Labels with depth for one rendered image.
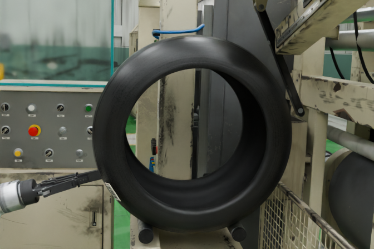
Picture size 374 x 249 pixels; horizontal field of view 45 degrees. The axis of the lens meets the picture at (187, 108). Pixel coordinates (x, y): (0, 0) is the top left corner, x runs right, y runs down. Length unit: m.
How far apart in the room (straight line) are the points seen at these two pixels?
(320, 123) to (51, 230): 1.23
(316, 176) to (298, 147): 0.14
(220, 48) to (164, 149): 0.54
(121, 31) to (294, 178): 9.12
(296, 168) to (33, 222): 1.15
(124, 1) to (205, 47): 9.50
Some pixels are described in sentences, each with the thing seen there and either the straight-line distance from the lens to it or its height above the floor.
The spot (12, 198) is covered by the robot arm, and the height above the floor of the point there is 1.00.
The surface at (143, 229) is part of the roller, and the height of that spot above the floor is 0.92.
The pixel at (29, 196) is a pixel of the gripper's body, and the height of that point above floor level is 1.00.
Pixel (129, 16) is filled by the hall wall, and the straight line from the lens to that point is 10.75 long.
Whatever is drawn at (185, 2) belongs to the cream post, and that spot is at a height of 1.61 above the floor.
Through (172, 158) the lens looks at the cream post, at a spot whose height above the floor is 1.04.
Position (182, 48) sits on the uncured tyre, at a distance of 1.27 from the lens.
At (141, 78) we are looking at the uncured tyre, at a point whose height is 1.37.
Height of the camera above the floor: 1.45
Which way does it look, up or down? 8 degrees down
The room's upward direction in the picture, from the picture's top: 2 degrees clockwise
